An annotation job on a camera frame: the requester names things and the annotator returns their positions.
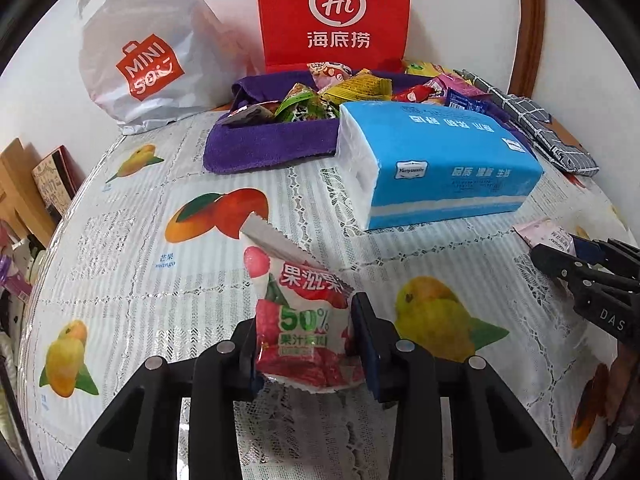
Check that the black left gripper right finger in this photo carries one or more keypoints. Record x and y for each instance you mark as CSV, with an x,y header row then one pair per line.
x,y
493,436

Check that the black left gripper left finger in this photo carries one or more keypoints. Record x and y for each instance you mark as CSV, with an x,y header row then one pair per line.
x,y
137,435

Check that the light pink small sachet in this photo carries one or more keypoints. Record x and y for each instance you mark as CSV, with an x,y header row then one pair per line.
x,y
546,232

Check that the red fruit jelly packet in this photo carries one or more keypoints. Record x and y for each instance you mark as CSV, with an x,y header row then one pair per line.
x,y
304,330

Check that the pink yellow snack packet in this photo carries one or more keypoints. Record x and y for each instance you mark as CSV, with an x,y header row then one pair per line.
x,y
443,83

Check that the pink panda snack packet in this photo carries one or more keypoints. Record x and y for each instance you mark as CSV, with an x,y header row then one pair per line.
x,y
328,74

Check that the person's right hand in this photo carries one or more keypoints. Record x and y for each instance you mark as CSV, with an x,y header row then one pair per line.
x,y
620,374

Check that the fruit-print table cover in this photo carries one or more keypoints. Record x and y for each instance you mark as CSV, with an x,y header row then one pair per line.
x,y
113,291

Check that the blue tissue pack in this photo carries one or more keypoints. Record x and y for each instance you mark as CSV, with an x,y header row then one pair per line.
x,y
407,163

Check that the red candy wrapper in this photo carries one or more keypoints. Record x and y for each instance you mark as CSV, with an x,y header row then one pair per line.
x,y
416,94

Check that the dark patterned book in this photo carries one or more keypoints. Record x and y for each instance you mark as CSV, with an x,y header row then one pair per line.
x,y
56,180

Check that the yellow chips bag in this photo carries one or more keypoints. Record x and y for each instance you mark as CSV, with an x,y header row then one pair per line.
x,y
426,69

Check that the purple cloth-lined basket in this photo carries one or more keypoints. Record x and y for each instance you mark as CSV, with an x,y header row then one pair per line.
x,y
229,150

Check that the green snack packet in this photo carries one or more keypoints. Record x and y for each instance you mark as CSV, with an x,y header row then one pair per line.
x,y
302,104

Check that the red Haidilao paper bag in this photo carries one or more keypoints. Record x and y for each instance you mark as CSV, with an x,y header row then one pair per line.
x,y
368,34

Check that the white Miniso plastic bag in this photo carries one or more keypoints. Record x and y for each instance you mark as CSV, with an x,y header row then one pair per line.
x,y
148,63

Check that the brown wooden door frame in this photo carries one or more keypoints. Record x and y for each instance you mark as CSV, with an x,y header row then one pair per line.
x,y
528,47

